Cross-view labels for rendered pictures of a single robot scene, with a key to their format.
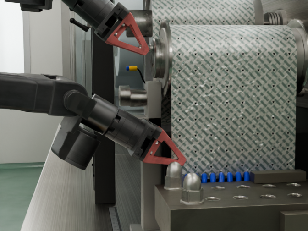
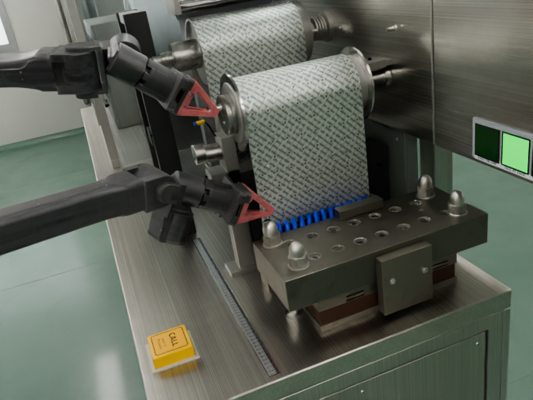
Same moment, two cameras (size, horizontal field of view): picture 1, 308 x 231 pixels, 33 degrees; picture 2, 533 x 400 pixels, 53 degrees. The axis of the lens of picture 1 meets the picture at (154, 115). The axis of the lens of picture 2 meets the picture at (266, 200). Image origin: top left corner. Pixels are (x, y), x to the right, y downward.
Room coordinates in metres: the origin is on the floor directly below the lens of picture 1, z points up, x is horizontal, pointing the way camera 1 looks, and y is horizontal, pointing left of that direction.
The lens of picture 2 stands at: (0.02, 0.10, 1.50)
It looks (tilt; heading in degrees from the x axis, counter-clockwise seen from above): 24 degrees down; 351
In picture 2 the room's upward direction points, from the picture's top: 9 degrees counter-clockwise
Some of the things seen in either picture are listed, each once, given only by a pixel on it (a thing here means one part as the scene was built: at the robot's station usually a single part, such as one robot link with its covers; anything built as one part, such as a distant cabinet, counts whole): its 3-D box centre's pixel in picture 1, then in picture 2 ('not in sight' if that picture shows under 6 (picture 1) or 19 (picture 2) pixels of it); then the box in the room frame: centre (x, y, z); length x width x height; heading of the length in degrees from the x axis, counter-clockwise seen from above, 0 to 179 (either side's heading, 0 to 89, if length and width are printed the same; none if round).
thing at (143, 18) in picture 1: (139, 23); (185, 55); (1.24, 0.03, 1.34); 0.06 x 0.06 x 0.06; 8
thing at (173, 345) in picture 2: not in sight; (170, 346); (0.81, 0.18, 0.91); 0.07 x 0.07 x 0.02; 8
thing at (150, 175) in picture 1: (143, 158); (228, 206); (1.03, 0.02, 1.05); 0.06 x 0.05 x 0.31; 98
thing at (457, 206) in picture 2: not in sight; (457, 201); (0.82, -0.37, 1.05); 0.04 x 0.04 x 0.04
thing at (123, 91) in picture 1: (123, 95); (198, 153); (1.02, 0.06, 1.18); 0.04 x 0.02 x 0.04; 8
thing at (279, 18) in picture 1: (267, 24); (313, 29); (1.29, -0.28, 1.34); 0.07 x 0.07 x 0.07; 8
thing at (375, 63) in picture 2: not in sight; (373, 62); (1.04, -0.32, 1.28); 0.06 x 0.05 x 0.02; 98
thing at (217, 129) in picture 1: (233, 137); (313, 177); (0.95, -0.15, 1.10); 0.23 x 0.01 x 0.18; 98
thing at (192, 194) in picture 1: (192, 187); (297, 253); (0.77, -0.06, 1.05); 0.04 x 0.04 x 0.04
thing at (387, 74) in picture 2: not in sight; (370, 79); (1.04, -0.31, 1.25); 0.07 x 0.04 x 0.04; 98
